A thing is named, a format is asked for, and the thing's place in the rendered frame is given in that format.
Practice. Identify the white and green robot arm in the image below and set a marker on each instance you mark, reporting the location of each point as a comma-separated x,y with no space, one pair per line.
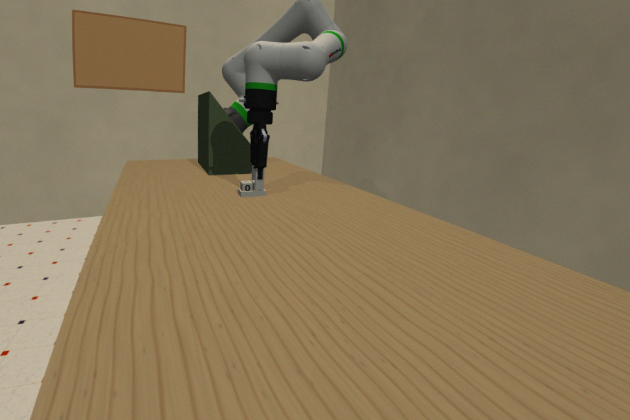
254,71

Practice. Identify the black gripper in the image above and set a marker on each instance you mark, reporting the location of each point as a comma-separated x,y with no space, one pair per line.
258,155

